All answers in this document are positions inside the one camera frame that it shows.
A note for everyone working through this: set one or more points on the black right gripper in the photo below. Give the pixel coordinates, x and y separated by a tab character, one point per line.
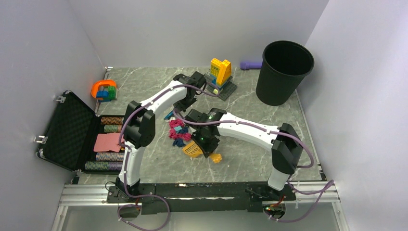
207	149

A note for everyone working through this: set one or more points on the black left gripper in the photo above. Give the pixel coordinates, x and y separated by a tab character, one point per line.
180	106

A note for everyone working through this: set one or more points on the yellow slotted scoop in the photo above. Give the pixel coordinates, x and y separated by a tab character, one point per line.
193	151

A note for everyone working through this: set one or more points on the blue hand brush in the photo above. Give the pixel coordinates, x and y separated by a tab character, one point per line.
169	115

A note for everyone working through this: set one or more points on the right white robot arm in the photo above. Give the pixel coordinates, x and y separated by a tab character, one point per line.
282	142

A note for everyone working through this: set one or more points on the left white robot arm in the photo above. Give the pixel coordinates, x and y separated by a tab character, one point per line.
138	129

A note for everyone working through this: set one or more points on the navy scrap by brush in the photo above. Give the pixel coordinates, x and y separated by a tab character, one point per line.
178	142

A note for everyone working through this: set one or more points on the yellow toy brick building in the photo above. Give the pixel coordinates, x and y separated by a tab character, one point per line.
220	72

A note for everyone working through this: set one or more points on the dark grey brick baseplate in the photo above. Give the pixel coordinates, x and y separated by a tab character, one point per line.
225	91

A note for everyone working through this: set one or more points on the large magenta paper scrap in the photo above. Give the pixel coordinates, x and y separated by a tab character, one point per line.
184	133

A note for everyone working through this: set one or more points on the purple cylinder object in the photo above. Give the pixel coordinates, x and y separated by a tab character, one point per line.
248	65

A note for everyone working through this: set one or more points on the orange blue green toy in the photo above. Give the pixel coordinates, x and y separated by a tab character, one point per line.
104	90

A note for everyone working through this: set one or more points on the black plastic trash bin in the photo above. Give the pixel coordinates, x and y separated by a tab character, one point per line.
285	64

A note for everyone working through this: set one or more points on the pink card stack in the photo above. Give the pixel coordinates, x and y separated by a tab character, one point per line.
107	142

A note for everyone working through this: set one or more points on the black poker chip case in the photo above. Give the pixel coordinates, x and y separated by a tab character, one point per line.
70	136

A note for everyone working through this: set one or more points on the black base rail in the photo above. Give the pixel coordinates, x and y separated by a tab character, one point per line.
202	197

